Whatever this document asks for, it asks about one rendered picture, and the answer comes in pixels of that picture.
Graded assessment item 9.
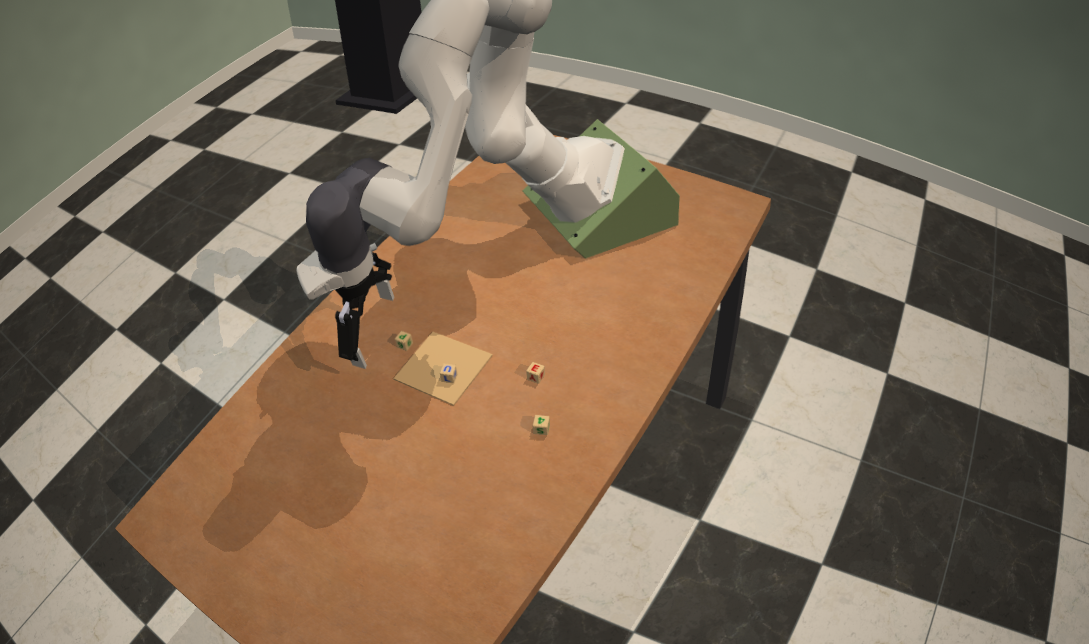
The tan flat mat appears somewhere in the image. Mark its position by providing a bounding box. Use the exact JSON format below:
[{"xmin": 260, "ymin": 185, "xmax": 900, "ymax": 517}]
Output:
[{"xmin": 394, "ymin": 332, "xmax": 493, "ymax": 406}]

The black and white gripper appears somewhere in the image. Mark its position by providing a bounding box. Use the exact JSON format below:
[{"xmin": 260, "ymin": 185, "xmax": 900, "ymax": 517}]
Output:
[{"xmin": 335, "ymin": 252, "xmax": 394, "ymax": 369}]

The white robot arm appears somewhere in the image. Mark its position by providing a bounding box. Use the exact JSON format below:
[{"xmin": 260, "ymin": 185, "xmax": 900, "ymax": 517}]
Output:
[{"xmin": 296, "ymin": 0, "xmax": 625, "ymax": 299}]

